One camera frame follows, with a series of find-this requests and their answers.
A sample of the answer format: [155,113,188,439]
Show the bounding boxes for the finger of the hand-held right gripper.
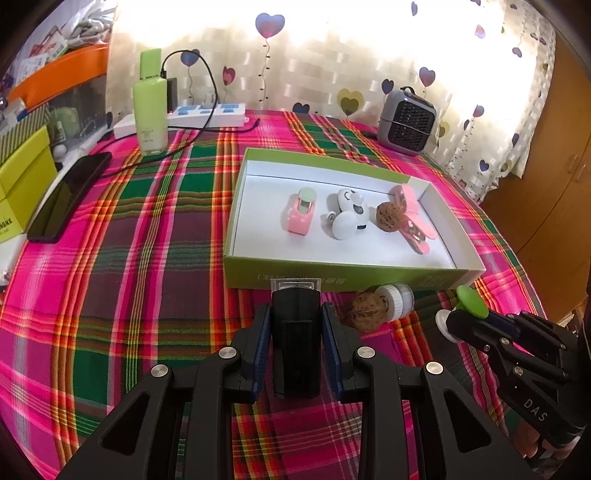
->
[447,310,564,393]
[489,314,578,370]

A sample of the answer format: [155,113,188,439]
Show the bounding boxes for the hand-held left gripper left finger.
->
[58,302,273,480]

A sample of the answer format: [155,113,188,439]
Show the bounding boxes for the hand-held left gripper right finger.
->
[321,302,525,480]

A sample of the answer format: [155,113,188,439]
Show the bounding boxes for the green white disc toy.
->
[436,285,490,344]

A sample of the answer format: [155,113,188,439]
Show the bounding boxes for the black rectangular device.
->
[270,277,322,400]

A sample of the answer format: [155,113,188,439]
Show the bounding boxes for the green white cardboard box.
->
[224,148,486,292]

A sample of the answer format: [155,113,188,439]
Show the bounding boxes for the white round toy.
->
[327,187,370,217]
[325,210,368,241]

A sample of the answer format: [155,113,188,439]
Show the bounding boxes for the pink plastic case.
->
[283,187,318,235]

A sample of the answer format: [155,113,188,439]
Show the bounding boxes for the brown walnut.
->
[374,202,404,233]
[342,292,393,333]

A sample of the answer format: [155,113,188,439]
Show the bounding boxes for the white ribbed jar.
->
[374,282,415,320]

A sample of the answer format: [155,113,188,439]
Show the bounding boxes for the wooden cabinet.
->
[480,32,591,324]

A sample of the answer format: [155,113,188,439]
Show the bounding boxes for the plaid tablecloth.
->
[0,108,555,480]

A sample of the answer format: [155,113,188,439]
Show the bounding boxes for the grey small heater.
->
[376,86,438,149]

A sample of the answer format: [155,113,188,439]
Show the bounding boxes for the white blue power strip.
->
[113,102,247,139]

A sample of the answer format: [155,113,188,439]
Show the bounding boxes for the black phone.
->
[27,151,113,244]

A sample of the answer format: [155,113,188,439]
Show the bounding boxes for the light green bottle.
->
[132,47,169,155]

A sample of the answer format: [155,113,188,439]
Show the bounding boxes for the yellow-green box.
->
[0,126,58,245]

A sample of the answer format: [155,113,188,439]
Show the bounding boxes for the heart print curtain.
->
[108,0,561,201]

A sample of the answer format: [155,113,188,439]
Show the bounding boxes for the striped box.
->
[0,104,51,160]

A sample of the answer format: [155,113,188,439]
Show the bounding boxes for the clear bin with orange lid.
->
[7,44,114,153]

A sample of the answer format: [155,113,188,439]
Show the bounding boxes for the colourful paper cards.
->
[11,28,70,88]

